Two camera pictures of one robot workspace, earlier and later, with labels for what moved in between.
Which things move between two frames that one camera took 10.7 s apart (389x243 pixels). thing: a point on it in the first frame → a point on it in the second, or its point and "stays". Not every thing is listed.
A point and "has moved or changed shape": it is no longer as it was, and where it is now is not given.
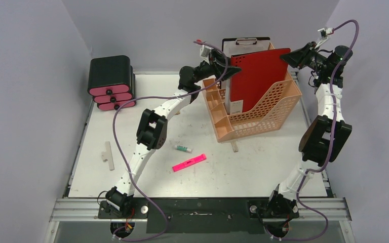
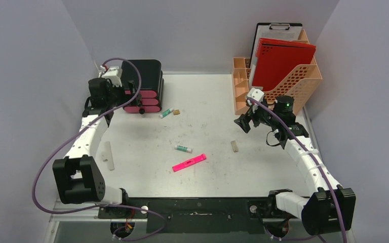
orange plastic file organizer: (270, 115) → (240, 72)
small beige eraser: (234, 146) stays
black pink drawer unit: (112, 82) has moved or changed shape
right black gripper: (305, 54) → (254, 116)
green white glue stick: (183, 148) stays
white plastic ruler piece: (107, 155) stays
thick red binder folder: (261, 72) has moved or changed shape
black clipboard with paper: (234, 46) → (288, 32)
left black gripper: (218, 65) → (126, 97)
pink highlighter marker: (190, 162) stays
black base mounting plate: (200, 215) stays
